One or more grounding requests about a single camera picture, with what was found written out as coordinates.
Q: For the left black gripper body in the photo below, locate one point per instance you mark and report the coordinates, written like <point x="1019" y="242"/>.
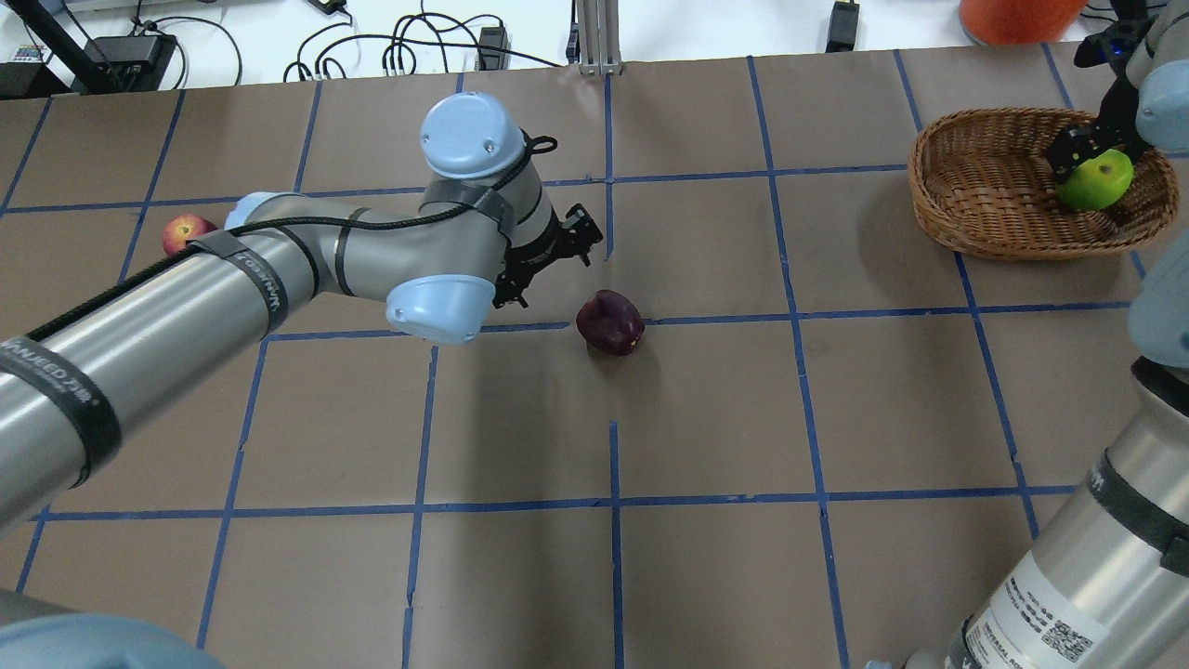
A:
<point x="537" y="249"/>

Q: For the orange round object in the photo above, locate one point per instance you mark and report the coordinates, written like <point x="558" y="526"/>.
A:
<point x="1003" y="23"/>

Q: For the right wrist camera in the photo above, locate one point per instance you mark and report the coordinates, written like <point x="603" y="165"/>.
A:
<point x="1113" y="46"/>

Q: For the black monitor stand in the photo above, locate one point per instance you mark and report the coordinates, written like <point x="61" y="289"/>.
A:
<point x="99" y="64"/>

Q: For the green apple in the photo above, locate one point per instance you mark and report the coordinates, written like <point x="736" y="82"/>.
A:
<point x="1098" y="183"/>

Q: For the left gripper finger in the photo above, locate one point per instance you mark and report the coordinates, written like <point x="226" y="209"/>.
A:
<point x="581" y="243"/>
<point x="510" y="292"/>

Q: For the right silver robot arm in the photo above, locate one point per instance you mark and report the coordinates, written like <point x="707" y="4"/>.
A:
<point x="1104" y="585"/>

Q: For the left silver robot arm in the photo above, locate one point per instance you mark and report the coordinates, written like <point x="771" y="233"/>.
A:
<point x="77" y="387"/>

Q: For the aluminium frame post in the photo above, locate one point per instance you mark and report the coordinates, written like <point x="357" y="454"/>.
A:
<point x="599" y="37"/>

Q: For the dark red apple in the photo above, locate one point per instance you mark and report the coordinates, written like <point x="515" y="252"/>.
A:
<point x="610" y="323"/>

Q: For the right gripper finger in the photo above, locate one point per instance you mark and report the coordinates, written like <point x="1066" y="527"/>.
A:
<point x="1073" y="147"/>

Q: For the red yellow apple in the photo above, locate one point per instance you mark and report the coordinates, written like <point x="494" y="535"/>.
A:
<point x="181" y="229"/>

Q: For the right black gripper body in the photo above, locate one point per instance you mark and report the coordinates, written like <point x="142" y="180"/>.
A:
<point x="1085" y="145"/>

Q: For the woven wicker basket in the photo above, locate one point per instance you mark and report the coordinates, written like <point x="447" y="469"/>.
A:
<point x="981" y="185"/>

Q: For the black power adapter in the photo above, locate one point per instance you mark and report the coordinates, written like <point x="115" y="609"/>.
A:
<point x="842" y="27"/>

